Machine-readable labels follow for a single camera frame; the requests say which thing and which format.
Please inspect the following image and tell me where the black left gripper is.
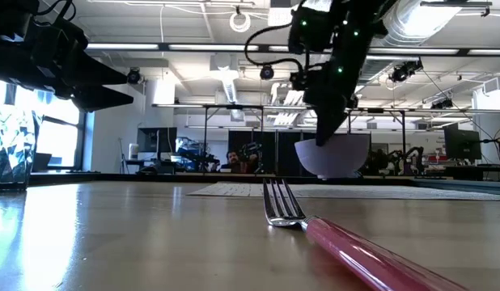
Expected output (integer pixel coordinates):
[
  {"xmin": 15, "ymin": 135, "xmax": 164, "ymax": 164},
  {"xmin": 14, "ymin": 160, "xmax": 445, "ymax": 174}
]
[{"xmin": 0, "ymin": 0, "xmax": 135, "ymax": 113}]

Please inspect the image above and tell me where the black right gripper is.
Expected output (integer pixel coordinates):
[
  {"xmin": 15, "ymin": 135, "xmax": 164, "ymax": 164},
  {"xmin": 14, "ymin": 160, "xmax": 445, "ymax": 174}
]
[{"xmin": 289, "ymin": 48, "xmax": 361, "ymax": 147}]

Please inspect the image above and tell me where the lavender plastic bowl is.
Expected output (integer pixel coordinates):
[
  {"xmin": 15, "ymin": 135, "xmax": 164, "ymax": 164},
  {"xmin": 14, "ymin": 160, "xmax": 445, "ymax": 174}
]
[{"xmin": 294, "ymin": 133, "xmax": 372, "ymax": 180}]

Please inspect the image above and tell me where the dark patterned glass tumbler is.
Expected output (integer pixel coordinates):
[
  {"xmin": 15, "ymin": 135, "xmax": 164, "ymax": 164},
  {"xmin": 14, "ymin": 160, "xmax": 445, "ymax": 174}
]
[{"xmin": 0, "ymin": 100, "xmax": 44, "ymax": 192}]

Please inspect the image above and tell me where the pink handled metal fork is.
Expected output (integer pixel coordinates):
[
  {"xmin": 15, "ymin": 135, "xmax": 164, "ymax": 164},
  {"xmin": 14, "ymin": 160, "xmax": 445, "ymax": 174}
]
[{"xmin": 262, "ymin": 177, "xmax": 469, "ymax": 291}]

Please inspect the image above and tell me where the grey woven placemat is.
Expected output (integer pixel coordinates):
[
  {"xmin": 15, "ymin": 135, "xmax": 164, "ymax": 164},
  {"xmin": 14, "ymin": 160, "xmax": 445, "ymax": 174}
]
[{"xmin": 187, "ymin": 181, "xmax": 500, "ymax": 202}]

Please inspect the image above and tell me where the black computer monitor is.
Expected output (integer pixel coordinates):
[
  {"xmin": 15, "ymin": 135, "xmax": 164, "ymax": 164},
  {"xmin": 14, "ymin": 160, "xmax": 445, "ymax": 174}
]
[
  {"xmin": 136, "ymin": 127, "xmax": 178, "ymax": 154},
  {"xmin": 443, "ymin": 123, "xmax": 483, "ymax": 162}
]

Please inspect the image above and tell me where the person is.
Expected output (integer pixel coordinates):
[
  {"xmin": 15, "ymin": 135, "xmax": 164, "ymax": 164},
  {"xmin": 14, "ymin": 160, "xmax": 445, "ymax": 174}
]
[{"xmin": 220, "ymin": 150, "xmax": 251, "ymax": 175}]

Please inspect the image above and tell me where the black metal rig frame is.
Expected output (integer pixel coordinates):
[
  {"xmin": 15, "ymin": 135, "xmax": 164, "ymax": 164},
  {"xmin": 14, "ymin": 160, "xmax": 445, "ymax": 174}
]
[{"xmin": 201, "ymin": 103, "xmax": 265, "ymax": 175}]

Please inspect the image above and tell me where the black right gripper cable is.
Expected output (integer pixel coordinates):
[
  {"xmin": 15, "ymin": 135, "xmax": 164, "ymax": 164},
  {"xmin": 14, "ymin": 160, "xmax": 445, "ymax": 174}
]
[{"xmin": 244, "ymin": 22, "xmax": 306, "ymax": 76}]

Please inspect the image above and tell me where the white coiled ceiling cable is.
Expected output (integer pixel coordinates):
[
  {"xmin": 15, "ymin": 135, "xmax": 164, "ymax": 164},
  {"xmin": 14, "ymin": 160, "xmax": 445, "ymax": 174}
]
[{"xmin": 228, "ymin": 11, "xmax": 252, "ymax": 34}]

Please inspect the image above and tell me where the silver ceiling air duct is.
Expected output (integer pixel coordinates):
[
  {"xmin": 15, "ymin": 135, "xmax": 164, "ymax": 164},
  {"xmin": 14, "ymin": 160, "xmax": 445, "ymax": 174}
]
[{"xmin": 371, "ymin": 0, "xmax": 465, "ymax": 48}]

